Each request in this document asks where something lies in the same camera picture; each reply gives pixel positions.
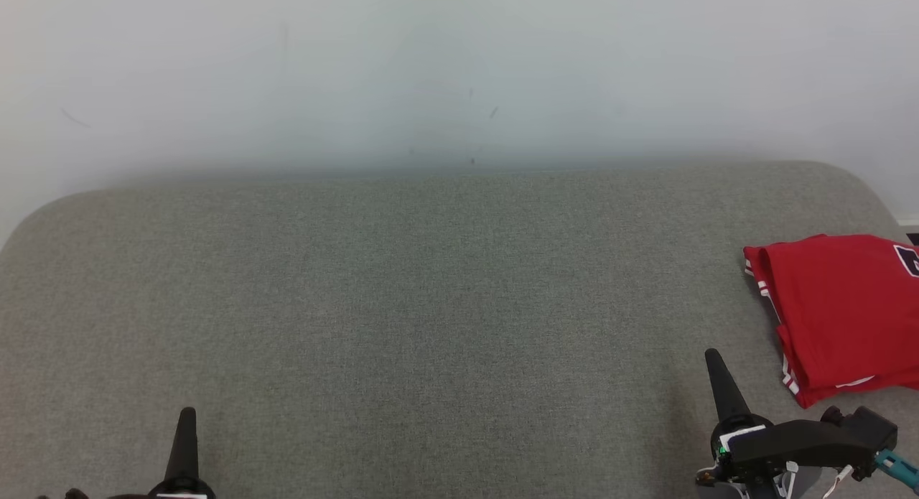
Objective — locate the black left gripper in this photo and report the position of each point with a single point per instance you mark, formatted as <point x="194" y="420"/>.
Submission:
<point x="179" y="490"/>

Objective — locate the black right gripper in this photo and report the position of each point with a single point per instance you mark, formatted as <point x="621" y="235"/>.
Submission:
<point x="761" y="449"/>

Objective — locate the red and white jersey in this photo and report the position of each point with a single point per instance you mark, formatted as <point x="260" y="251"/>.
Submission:
<point x="840" y="305"/>

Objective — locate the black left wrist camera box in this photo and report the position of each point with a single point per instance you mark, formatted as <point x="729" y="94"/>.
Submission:
<point x="75" y="495"/>

